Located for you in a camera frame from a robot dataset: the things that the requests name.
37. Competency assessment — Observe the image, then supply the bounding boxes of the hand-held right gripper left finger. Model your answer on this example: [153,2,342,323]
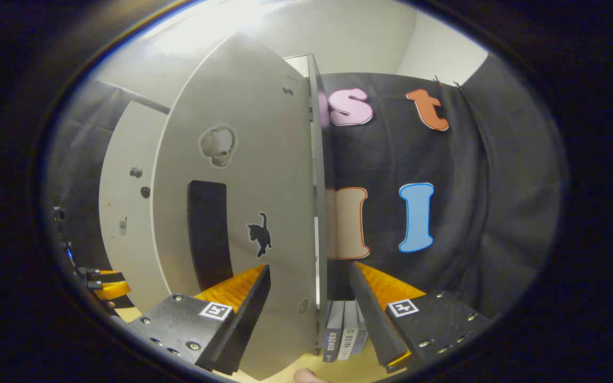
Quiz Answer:
[127,264,272,376]

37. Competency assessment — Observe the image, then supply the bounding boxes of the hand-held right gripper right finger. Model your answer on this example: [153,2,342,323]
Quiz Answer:
[348,261,492,374]

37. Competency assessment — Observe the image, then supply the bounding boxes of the white shoe cabinet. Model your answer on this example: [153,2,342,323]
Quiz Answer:
[284,53,329,356]

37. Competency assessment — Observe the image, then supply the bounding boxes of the grey blue book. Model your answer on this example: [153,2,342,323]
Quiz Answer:
[352,303,370,355]

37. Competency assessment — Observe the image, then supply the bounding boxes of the dark blue book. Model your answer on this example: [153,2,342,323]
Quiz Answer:
[322,301,345,363]

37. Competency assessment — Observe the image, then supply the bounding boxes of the black backdrop cloth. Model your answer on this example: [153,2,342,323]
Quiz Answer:
[46,53,568,320]

